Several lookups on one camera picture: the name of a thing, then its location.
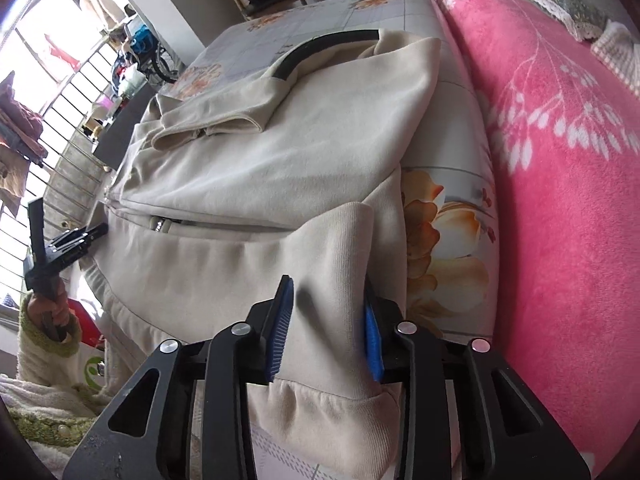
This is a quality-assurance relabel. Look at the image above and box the lace trimmed grey pillow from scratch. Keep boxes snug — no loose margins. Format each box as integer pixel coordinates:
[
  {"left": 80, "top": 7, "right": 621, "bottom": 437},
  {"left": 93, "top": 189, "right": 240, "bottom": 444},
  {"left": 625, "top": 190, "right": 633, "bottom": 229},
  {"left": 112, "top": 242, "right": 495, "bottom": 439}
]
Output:
[{"left": 529, "top": 0, "right": 608, "bottom": 42}]

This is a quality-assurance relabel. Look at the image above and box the bed with floral plaid sheet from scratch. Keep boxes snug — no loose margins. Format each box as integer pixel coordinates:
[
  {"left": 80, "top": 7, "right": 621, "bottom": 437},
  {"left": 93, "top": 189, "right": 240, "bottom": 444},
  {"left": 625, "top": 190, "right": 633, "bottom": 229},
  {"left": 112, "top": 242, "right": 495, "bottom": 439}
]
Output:
[{"left": 159, "top": 0, "right": 501, "bottom": 480}]

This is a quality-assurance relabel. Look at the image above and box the bicycle wheel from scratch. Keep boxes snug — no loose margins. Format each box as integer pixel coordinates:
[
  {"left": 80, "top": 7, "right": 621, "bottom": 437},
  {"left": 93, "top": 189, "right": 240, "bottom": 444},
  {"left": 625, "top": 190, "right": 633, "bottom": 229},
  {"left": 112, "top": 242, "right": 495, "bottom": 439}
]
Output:
[{"left": 150, "top": 44, "right": 178, "bottom": 84}]

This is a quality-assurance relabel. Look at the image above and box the person left hand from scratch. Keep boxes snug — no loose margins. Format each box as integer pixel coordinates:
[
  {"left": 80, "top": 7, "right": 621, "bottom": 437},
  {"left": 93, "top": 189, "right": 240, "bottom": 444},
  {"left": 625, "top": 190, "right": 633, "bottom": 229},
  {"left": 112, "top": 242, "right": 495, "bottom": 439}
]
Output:
[{"left": 27, "top": 278, "right": 70, "bottom": 330}]

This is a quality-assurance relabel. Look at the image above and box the checked pink white cloth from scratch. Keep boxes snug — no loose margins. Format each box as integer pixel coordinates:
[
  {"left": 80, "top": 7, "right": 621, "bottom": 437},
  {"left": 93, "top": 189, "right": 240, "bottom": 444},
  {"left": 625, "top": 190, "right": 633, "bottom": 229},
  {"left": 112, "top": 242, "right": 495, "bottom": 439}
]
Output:
[{"left": 590, "top": 21, "right": 640, "bottom": 98}]

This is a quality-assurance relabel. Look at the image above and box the cream green knit sleeve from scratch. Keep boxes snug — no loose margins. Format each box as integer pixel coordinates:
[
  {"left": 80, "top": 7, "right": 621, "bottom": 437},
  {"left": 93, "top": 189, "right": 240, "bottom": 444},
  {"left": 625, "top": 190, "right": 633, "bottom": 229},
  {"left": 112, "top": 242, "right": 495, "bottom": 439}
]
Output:
[{"left": 1, "top": 294, "right": 111, "bottom": 479}]

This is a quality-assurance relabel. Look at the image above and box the dark grey board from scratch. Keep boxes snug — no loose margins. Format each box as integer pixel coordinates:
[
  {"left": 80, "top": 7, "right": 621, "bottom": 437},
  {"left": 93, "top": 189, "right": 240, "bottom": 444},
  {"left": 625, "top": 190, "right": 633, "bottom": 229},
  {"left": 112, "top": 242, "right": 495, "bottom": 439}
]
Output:
[{"left": 92, "top": 92, "right": 155, "bottom": 170}]

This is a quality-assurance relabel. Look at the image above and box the pink floral blanket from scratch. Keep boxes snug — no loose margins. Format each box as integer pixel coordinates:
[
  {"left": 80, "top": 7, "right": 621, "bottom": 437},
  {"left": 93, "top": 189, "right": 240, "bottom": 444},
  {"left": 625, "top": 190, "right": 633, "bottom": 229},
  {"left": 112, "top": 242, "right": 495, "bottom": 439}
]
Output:
[{"left": 437, "top": 0, "right": 639, "bottom": 475}]

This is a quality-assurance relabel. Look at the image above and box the cream zip jacket black trim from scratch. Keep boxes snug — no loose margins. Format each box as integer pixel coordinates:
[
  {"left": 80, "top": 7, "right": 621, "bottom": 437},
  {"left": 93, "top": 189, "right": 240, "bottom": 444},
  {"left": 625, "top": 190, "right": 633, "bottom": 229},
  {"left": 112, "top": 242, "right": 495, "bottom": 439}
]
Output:
[{"left": 80, "top": 29, "right": 440, "bottom": 479}]

